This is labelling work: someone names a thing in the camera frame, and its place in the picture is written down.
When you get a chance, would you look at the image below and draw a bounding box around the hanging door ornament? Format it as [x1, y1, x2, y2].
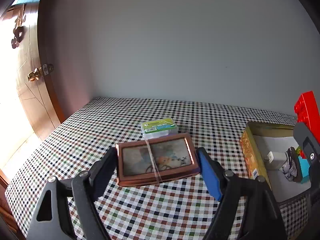
[11, 3, 26, 49]

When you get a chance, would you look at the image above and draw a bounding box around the wooden door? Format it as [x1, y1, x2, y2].
[1, 0, 65, 185]

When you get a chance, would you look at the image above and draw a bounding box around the brass door knob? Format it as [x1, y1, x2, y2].
[27, 67, 42, 82]

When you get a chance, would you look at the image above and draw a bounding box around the gold rectangular tin tray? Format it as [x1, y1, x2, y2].
[240, 121, 311, 203]

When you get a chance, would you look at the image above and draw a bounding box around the white power adapter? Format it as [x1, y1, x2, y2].
[264, 151, 287, 170]

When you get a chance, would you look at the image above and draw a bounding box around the clear floss pick box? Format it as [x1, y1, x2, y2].
[140, 118, 178, 140]

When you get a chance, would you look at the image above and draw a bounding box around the teal toy building block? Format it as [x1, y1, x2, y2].
[298, 156, 310, 184]

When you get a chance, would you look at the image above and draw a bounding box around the red toy building block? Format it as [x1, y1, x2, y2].
[294, 91, 320, 143]

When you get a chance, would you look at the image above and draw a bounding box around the copper framed picture tin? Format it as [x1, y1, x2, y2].
[116, 133, 200, 187]

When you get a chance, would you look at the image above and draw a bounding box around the green toy building block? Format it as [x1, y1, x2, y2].
[296, 147, 302, 155]

